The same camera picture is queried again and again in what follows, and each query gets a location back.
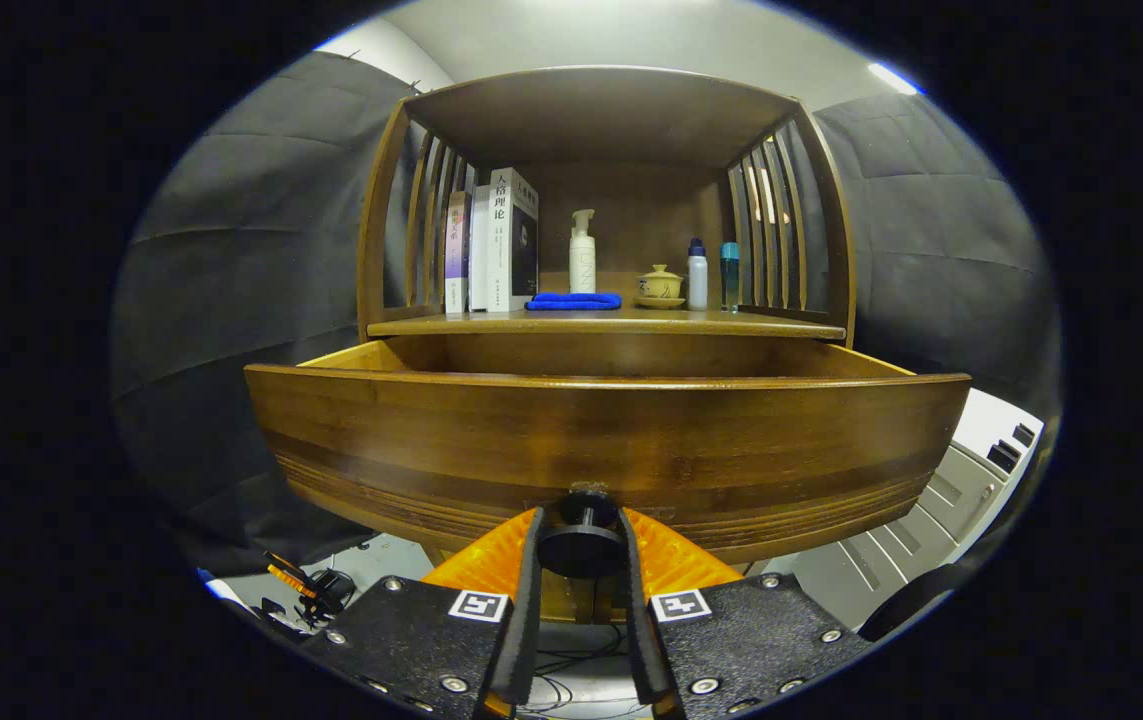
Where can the wooden countertop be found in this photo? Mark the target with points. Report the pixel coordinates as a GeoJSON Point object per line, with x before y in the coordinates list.
{"type": "Point", "coordinates": [631, 322]}

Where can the white book with portrait cover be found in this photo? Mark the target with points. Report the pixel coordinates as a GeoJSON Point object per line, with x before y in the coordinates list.
{"type": "Point", "coordinates": [511, 240]}

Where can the yellow lidded teacup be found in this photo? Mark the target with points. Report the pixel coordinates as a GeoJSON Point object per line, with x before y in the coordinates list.
{"type": "Point", "coordinates": [661, 284]}

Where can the small ceiling lamp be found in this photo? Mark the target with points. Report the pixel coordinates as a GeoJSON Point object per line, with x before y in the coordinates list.
{"type": "Point", "coordinates": [893, 78]}

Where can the brown wooden cabinet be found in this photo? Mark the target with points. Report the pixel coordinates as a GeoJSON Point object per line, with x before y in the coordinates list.
{"type": "Point", "coordinates": [611, 110]}

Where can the wooden drawer with black knob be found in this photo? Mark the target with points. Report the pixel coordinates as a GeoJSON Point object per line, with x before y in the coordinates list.
{"type": "Point", "coordinates": [581, 430]}

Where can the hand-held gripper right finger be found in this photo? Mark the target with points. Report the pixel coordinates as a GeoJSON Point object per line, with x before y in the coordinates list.
{"type": "Point", "coordinates": [636, 620]}

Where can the yellow saucer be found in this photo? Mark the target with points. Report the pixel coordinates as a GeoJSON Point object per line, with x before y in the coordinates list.
{"type": "Point", "coordinates": [659, 302]}

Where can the orange and black tool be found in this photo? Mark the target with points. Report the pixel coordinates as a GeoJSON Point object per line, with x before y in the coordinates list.
{"type": "Point", "coordinates": [316, 590]}

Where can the teal bottle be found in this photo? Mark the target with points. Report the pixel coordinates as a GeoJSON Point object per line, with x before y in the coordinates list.
{"type": "Point", "coordinates": [730, 280]}

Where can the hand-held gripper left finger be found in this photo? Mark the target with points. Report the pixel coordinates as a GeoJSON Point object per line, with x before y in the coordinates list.
{"type": "Point", "coordinates": [521, 620]}

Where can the folded blue cloth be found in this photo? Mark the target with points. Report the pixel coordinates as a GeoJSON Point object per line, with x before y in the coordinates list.
{"type": "Point", "coordinates": [571, 301]}

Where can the white pump bottle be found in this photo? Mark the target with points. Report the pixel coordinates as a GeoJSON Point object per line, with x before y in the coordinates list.
{"type": "Point", "coordinates": [583, 265]}

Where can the white bottle with blue cap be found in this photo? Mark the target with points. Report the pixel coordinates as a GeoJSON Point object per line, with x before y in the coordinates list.
{"type": "Point", "coordinates": [697, 280]}

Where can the purple book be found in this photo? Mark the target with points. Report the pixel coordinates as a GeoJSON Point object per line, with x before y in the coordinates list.
{"type": "Point", "coordinates": [457, 250]}

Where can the white and grey filing cabinet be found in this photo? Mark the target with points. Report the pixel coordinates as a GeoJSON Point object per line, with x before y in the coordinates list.
{"type": "Point", "coordinates": [931, 510]}

